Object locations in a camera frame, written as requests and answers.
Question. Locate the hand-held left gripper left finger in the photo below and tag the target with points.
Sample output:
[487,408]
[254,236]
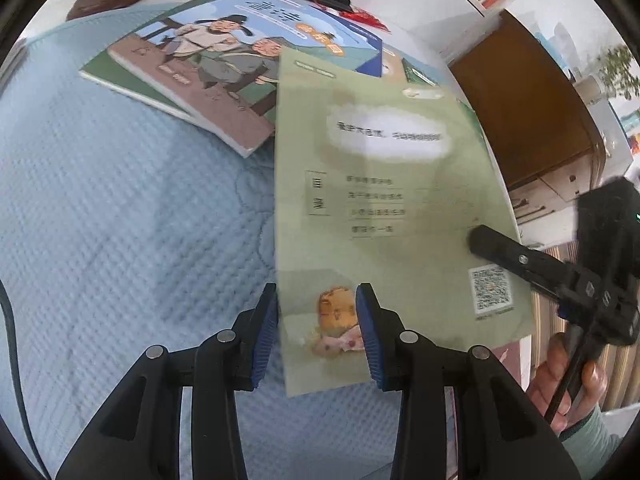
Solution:
[265,335]

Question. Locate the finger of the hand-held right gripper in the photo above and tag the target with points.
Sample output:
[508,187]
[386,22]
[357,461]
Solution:
[510,255]

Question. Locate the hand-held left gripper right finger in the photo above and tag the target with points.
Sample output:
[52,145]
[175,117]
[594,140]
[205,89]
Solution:
[367,335]

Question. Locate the pale green paperback book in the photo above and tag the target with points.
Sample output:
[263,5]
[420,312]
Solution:
[400,210]

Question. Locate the green leaf patterned book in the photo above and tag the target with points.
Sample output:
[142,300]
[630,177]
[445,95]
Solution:
[420,72]

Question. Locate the light blue illustrated figures book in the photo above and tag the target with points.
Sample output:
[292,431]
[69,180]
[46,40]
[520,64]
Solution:
[210,60]

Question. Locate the dark green paperback book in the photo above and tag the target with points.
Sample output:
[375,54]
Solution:
[100,71]

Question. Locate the person's right forearm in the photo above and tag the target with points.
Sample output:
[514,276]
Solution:
[590,445]

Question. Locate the person's right hand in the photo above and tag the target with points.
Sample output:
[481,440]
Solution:
[542,385]

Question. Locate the light wooden drawer unit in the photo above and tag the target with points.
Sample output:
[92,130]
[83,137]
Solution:
[550,190]

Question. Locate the dark wooden cabinet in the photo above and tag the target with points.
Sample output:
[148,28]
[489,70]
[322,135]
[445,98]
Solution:
[525,110]

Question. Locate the light blue quilted mat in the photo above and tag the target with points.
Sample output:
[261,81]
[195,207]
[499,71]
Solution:
[125,235]

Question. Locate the green potted plant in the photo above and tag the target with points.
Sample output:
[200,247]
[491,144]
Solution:
[620,67]

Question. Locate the light blue box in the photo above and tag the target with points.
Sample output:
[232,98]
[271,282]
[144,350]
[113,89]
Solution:
[560,45]

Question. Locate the tan paperback book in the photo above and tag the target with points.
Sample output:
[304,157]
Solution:
[392,67]

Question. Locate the red tassel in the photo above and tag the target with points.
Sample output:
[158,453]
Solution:
[367,20]

